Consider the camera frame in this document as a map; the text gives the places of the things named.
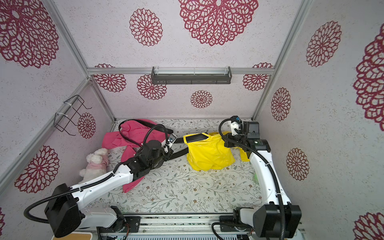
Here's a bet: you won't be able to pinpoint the pink trousers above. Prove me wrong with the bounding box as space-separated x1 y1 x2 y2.
101 118 172 193

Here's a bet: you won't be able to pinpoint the yellow trousers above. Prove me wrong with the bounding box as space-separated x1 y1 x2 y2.
186 132 236 171

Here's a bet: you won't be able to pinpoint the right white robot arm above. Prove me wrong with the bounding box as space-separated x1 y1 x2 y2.
218 116 302 240

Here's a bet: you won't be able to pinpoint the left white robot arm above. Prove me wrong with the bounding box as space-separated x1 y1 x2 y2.
45 138 175 238

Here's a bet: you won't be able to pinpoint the green plastic toy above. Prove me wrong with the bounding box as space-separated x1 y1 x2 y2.
254 174 259 185

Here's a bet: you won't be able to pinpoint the white plush toy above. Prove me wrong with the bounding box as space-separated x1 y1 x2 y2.
79 148 110 184

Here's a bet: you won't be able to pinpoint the tan box at base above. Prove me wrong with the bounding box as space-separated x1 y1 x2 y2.
52 233 93 240

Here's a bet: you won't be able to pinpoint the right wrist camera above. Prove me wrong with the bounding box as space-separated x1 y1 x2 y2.
230 116 243 136

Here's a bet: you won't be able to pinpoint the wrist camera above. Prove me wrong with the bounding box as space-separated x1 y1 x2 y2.
230 116 243 136
165 134 178 149

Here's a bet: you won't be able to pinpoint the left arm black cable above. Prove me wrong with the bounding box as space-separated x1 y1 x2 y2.
23 123 169 240

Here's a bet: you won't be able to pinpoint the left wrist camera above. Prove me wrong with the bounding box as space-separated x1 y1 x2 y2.
165 134 178 149

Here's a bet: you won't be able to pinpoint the metal base rail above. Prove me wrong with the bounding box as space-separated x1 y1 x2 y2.
81 214 261 240

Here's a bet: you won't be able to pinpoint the black wall shelf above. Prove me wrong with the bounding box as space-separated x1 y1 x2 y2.
151 67 233 85

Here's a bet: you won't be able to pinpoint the black wire wall rack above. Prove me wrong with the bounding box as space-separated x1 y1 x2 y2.
53 95 92 137

